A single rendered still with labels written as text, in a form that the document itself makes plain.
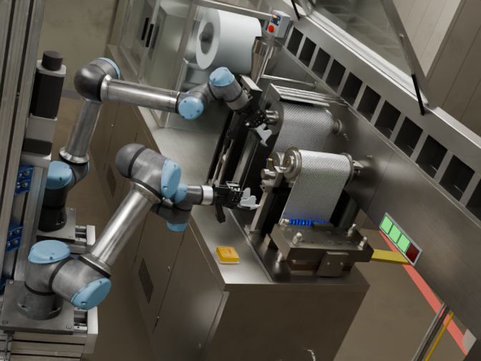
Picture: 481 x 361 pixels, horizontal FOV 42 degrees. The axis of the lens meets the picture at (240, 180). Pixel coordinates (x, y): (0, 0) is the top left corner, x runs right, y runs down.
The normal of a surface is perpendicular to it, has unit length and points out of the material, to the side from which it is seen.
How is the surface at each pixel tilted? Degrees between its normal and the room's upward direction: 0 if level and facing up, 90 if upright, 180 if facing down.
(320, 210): 90
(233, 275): 0
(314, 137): 92
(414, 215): 90
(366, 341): 0
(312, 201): 90
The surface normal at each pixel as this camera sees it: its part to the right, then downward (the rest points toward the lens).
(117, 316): 0.29, -0.85
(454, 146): -0.89, -0.08
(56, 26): 0.21, 0.50
